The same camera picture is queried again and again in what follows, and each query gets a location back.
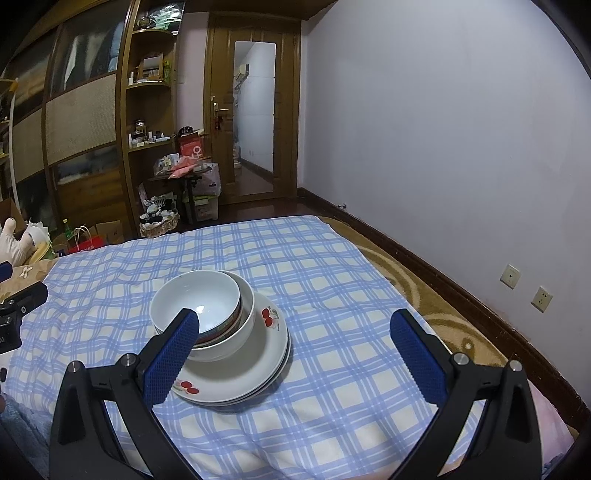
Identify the blue plaid cloth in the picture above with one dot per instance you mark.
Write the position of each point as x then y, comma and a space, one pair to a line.
323, 277

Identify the blue fleece clothing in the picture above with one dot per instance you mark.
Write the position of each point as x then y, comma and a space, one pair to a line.
23, 424

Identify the blue checked tablecloth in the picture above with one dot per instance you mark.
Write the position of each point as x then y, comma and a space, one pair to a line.
415, 277

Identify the green bottle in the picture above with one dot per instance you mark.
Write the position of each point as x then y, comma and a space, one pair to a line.
68, 228

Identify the white toy shelf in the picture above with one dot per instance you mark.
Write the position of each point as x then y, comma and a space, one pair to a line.
14, 138

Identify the wicker basket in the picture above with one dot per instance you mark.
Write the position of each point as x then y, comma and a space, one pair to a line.
159, 228

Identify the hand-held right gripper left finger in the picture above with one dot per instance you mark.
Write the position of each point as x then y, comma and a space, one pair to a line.
171, 360

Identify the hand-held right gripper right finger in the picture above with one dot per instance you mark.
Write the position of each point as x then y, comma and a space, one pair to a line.
415, 355

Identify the wooden door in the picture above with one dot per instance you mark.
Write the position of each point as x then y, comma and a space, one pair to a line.
221, 69

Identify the red box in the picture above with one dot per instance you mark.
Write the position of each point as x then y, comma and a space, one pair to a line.
190, 147

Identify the white-haired plush doll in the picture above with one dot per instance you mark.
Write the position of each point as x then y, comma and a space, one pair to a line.
37, 230

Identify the red patterned bowl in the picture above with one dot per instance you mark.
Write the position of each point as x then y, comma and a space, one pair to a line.
198, 290

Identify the plain white bowl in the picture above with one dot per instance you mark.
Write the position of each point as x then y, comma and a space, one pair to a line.
240, 341

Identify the cardboard box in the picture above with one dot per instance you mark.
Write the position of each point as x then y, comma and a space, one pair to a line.
11, 212
111, 233

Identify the yellow green box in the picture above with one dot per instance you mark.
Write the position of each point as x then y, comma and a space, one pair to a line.
44, 249

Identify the pink sheet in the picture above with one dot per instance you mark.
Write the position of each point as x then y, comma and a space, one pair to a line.
549, 424

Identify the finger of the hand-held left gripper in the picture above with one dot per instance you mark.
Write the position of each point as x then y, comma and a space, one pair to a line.
27, 297
4, 270

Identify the pink bag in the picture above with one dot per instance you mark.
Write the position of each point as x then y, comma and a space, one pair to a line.
184, 166

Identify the red paper bag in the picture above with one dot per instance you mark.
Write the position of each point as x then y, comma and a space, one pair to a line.
87, 244

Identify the cream plush toy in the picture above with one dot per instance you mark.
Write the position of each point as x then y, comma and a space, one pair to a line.
14, 247

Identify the small black table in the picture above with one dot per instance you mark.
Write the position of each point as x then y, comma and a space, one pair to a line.
188, 203

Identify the wall socket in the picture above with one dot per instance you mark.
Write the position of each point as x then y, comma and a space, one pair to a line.
542, 299
510, 276

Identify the clear plastic storage box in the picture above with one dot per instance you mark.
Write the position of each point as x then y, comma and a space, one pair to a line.
207, 207

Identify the wooden wardrobe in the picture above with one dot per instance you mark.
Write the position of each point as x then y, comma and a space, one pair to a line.
78, 120

